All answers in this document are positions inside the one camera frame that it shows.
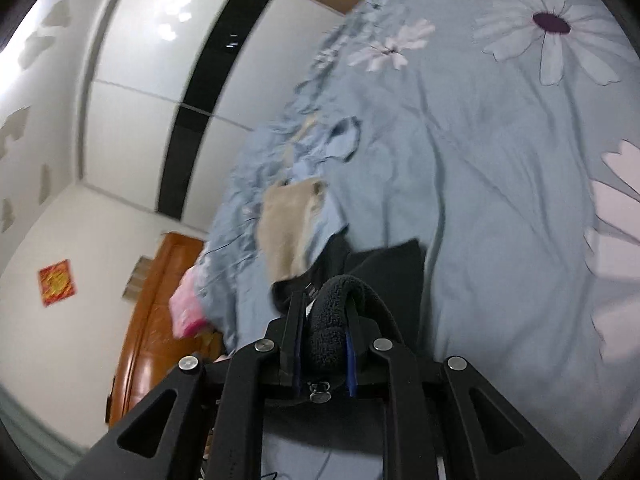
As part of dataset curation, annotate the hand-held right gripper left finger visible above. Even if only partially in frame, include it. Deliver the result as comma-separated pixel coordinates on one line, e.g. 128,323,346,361
62,290,308,480

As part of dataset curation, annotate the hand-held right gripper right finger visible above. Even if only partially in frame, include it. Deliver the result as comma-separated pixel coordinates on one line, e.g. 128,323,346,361
345,305,583,480

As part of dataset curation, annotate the black fleece jacket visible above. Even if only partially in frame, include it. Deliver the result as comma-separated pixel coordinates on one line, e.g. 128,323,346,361
272,237,427,376

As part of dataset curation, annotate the beige furry garment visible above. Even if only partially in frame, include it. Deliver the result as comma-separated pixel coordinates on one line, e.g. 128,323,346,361
256,177,328,283

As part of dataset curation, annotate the pink floral pillow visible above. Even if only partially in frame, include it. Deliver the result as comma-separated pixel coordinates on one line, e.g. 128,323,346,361
169,265,208,338

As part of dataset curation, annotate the light blue shirt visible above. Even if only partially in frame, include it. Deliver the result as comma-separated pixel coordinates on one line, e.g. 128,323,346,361
282,115,362,271

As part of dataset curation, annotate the brown wooden headboard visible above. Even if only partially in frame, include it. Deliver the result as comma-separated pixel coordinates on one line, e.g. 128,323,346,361
105,231,226,428

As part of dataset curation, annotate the blue floral bed sheet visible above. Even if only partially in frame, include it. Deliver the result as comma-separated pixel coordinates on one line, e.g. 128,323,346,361
192,0,640,480

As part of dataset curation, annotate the white wardrobe with black stripe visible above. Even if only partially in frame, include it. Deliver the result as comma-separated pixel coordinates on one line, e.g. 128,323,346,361
75,0,361,221

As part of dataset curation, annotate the grey wall vent panel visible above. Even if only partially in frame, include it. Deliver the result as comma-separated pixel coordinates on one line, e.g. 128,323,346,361
122,256,153,301

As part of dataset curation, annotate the red square wall decoration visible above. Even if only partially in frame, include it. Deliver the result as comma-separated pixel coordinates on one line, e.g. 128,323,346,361
39,259,79,307

